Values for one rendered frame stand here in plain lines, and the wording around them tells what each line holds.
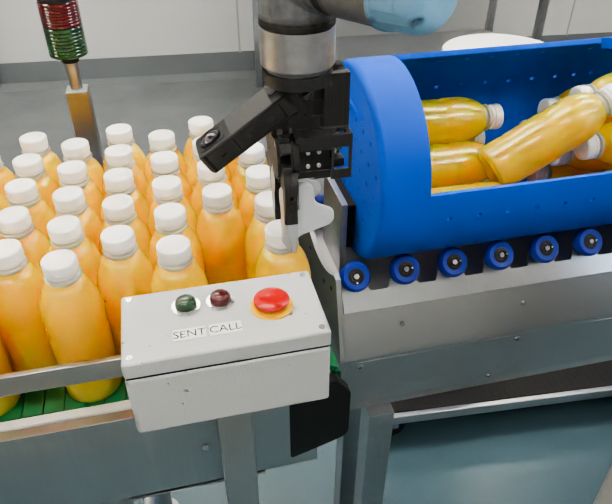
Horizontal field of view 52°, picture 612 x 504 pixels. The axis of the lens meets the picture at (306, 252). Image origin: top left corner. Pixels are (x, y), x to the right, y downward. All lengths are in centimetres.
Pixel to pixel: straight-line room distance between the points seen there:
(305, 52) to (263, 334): 27
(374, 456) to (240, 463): 50
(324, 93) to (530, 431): 153
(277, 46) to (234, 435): 42
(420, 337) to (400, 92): 38
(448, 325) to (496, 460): 99
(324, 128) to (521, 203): 33
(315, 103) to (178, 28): 363
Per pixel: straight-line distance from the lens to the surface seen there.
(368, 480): 131
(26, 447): 86
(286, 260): 74
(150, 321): 64
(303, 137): 65
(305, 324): 61
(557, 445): 202
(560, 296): 106
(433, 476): 186
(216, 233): 82
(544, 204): 90
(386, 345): 96
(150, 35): 429
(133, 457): 89
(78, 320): 75
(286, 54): 61
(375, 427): 118
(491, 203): 85
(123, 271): 76
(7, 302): 79
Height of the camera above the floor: 152
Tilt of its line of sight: 37 degrees down
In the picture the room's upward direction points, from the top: straight up
